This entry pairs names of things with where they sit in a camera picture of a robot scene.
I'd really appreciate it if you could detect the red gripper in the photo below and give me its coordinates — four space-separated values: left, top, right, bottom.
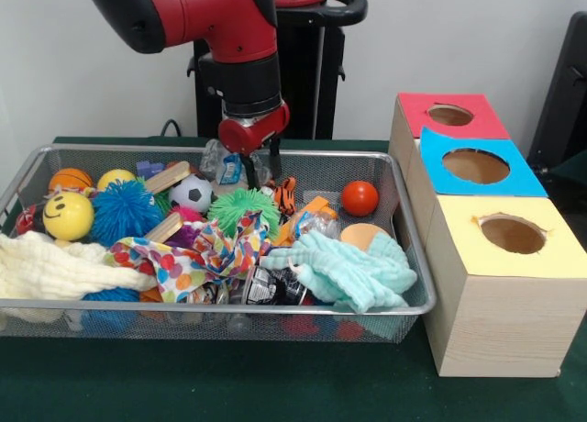
217 101 292 191

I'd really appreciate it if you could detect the orange striped tiger plush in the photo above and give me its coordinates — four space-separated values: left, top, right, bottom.
272 176 300 219

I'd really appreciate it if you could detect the crushed clear plastic bottle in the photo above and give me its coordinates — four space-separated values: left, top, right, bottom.
200 139 272 190

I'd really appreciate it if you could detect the mint green cloth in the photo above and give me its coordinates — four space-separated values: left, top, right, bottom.
261 229 419 315

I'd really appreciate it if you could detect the shallow clear mesh bin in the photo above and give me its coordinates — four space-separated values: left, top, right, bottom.
0 143 437 345

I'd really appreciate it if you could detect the wooden box with three holes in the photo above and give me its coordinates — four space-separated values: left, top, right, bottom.
389 93 587 379

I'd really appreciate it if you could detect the green furry monster toy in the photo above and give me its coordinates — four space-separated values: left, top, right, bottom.
208 187 282 239

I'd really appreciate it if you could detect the orange flat plastic toy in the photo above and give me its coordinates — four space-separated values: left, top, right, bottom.
271 196 342 249

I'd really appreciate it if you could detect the red ball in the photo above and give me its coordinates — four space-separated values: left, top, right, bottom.
342 181 380 218

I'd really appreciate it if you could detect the toy hamburger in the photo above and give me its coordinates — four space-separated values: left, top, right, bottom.
339 222 391 253

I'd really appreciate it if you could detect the colourful polka dot cloth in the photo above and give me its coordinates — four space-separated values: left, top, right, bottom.
108 211 273 304

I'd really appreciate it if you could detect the blue spiky ball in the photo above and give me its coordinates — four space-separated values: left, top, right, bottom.
83 287 141 304
90 178 166 249

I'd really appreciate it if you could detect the orange toy basketball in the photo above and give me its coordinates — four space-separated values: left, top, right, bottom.
50 168 95 194

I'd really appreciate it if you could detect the large yellow ball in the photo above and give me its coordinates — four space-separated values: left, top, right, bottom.
43 191 95 242

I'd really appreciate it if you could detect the dark green table cloth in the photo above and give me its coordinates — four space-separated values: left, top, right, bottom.
0 136 587 422

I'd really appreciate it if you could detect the cream yellow cloth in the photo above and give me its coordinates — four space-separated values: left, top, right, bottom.
0 231 157 301

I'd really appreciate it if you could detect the black stand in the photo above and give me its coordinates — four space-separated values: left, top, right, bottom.
532 12 587 180

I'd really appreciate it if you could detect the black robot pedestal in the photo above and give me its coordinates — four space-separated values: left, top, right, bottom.
188 0 369 140

